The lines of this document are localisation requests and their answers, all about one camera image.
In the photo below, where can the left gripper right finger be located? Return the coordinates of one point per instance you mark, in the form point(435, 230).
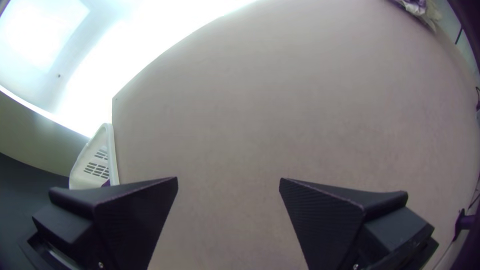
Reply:
point(326, 225)

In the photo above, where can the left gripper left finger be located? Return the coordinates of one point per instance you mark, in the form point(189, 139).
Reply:
point(127, 221)

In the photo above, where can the white laundry basket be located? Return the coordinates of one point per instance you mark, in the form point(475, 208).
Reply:
point(93, 157)

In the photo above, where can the heap of clothes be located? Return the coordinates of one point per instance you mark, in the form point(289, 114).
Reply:
point(420, 9)

